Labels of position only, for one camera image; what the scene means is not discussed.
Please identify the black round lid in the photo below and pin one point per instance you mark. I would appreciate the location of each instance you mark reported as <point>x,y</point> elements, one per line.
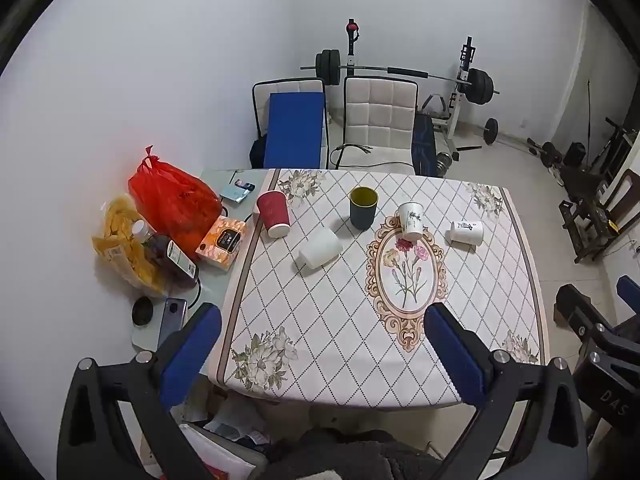
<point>142,310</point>

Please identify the dark blue bench pad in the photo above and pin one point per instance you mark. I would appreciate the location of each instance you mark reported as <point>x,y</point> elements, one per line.
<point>424,145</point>

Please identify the white floral paper cup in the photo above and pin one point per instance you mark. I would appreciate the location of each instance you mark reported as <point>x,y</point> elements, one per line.
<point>411,220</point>

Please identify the grey smartphone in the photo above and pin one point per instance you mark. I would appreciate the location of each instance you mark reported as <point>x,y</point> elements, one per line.
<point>172,316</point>

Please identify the orange tissue box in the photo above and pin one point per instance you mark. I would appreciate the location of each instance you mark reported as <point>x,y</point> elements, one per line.
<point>221,242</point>

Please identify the floral diamond-pattern tablecloth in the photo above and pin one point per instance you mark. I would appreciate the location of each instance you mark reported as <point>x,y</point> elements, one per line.
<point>325,320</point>

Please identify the yellow snack bag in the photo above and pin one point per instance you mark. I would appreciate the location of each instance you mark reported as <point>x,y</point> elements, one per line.
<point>122,245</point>

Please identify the white cup with black print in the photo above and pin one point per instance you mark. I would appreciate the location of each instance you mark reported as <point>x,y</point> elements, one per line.
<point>466,232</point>

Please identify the black backpack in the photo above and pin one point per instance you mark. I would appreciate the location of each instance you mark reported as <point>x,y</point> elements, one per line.
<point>257,152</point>

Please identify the dark brown bottle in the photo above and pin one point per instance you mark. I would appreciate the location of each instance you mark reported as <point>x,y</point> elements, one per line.
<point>162,252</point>

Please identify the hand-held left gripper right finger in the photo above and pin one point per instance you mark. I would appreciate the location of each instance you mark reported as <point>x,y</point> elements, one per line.
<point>452,350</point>

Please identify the blue cushion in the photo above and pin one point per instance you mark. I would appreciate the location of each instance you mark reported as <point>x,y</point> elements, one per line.
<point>294,130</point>

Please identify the red paper cup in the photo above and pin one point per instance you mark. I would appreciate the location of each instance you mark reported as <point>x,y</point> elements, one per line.
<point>272,215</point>

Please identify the white quilted chair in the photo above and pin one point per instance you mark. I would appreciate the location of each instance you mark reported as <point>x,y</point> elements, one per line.
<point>377,115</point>

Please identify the red plastic bag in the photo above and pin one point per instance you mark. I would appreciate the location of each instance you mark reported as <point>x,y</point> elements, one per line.
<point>172,200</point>

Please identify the black exercise machine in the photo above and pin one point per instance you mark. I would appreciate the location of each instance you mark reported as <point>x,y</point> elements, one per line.
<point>595,200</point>

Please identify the dark green cup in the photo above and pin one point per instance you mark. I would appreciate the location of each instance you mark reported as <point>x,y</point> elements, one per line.
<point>362,210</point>

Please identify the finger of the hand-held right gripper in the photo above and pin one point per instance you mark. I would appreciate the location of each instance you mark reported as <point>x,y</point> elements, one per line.
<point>631,290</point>
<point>585,315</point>

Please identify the dark grey fleece clothing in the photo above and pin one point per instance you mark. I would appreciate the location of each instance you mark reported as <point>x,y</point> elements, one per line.
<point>350,457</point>

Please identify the white chair with black trim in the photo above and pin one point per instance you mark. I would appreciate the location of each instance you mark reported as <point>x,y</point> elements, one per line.
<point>260,110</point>

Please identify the plain white plastic cup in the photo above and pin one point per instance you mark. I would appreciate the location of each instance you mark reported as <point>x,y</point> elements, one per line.
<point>320,252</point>

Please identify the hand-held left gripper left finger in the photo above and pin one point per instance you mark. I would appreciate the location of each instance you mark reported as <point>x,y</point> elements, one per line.
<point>192,345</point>

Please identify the barbell with black plates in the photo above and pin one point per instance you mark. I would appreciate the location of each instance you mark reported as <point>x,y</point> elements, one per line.
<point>400,71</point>

